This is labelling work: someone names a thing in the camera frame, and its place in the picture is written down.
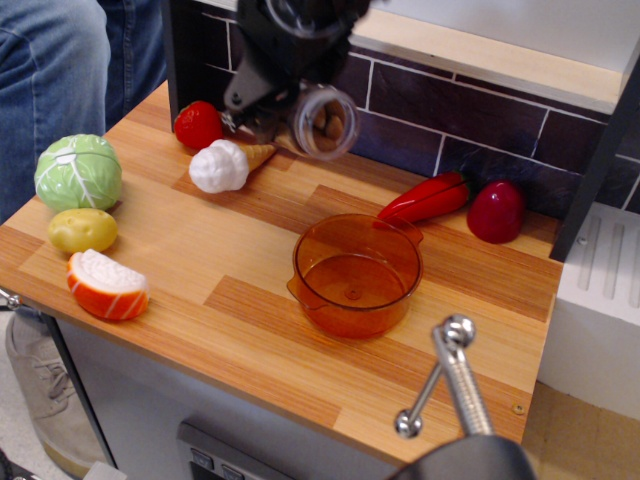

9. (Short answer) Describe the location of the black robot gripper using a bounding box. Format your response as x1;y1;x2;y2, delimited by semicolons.
223;1;370;141

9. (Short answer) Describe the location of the clear jar of almonds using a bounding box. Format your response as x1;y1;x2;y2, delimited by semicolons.
288;85;360;161

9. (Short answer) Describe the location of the orange transparent plastic pot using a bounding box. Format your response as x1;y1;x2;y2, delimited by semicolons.
287;214;423;339

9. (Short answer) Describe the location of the light wooden shelf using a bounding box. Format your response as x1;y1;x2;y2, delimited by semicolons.
352;1;639;113

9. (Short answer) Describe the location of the red toy strawberry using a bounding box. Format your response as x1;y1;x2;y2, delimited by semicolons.
173;100;224;150

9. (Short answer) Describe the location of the white toy ice cream cone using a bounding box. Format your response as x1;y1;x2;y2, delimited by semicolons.
189;140;277;194

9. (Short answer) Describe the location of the red toy chili pepper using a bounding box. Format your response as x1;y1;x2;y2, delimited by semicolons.
377;171;472;222

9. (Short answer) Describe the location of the person in blue jeans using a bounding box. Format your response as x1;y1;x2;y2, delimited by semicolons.
1;1;166;220

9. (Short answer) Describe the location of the green toy cabbage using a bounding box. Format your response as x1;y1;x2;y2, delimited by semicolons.
34;134;122;212

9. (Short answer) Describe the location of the dark red toy pepper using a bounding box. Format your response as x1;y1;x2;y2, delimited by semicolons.
467;180;526;244

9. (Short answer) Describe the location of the yellow toy potato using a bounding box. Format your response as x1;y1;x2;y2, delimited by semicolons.
47;208;118;253

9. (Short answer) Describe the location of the orange and white toy slice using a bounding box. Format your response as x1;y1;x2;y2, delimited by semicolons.
66;249;150;321

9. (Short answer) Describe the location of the small silver knob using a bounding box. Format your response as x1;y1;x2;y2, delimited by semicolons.
0;289;23;311

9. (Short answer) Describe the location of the grey control panel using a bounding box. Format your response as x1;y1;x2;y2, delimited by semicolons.
176;422;289;480

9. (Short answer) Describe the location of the white toy sink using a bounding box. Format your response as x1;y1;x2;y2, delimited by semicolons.
538;203;639;418

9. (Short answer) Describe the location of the grey sneaker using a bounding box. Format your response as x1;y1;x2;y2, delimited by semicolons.
5;310;106;478

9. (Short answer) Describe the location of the dark grey vertical post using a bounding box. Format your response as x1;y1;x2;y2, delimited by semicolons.
550;43;639;262

